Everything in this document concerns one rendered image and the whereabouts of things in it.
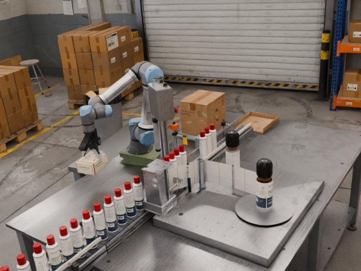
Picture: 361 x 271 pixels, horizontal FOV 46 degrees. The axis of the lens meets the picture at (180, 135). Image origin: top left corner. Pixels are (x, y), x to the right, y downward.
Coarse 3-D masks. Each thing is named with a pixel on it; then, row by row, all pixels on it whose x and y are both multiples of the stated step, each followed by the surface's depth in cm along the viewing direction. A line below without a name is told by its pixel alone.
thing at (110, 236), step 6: (240, 126) 334; (216, 144) 308; (222, 150) 299; (144, 210) 236; (138, 216) 232; (132, 222) 227; (120, 228) 223; (108, 234) 219; (114, 234) 218; (108, 240) 214
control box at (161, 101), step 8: (152, 88) 244; (160, 88) 241; (168, 88) 241; (152, 96) 248; (160, 96) 240; (168, 96) 242; (152, 104) 252; (160, 104) 242; (168, 104) 244; (152, 112) 256; (160, 112) 244; (168, 112) 246; (160, 120) 246
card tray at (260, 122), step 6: (246, 114) 360; (252, 114) 365; (258, 114) 362; (264, 114) 359; (240, 120) 353; (246, 120) 357; (252, 120) 356; (258, 120) 355; (264, 120) 354; (270, 120) 353; (276, 120) 350; (234, 126) 346; (252, 126) 344; (258, 126) 343; (264, 126) 343; (270, 126) 341; (258, 132) 334
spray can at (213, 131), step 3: (210, 126) 289; (213, 126) 288; (210, 129) 290; (213, 129) 289; (210, 132) 289; (213, 132) 289; (213, 135) 290; (213, 138) 291; (213, 141) 292; (213, 144) 292; (213, 147) 293; (216, 147) 295; (213, 150) 294
